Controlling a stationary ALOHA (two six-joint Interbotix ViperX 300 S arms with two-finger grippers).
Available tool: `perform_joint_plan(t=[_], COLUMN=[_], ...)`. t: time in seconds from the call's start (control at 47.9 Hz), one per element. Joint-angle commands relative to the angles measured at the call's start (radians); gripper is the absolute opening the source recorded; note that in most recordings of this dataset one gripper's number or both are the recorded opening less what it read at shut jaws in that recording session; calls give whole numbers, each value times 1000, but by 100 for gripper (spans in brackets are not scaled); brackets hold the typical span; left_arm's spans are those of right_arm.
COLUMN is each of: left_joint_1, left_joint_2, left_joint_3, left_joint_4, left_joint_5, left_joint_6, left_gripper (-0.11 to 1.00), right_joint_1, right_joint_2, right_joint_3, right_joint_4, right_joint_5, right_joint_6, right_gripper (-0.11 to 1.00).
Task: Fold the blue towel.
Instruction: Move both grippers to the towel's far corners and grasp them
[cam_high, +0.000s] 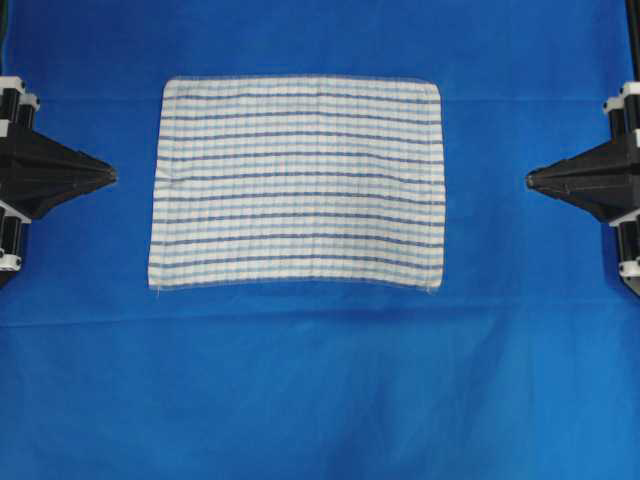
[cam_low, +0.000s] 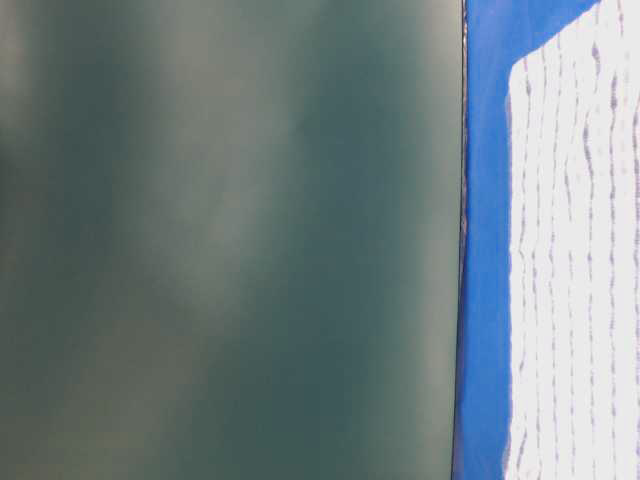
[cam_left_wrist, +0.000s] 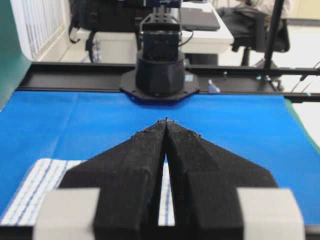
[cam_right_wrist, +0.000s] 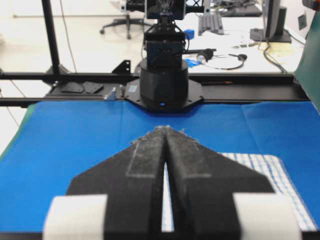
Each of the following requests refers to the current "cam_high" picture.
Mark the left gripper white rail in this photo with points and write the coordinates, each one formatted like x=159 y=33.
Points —
x=32 y=195

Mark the blue table cloth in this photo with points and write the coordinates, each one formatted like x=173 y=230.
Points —
x=523 y=365

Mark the blue striped white towel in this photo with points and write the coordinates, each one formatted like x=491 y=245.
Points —
x=298 y=177

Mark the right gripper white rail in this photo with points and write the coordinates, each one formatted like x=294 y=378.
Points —
x=614 y=204

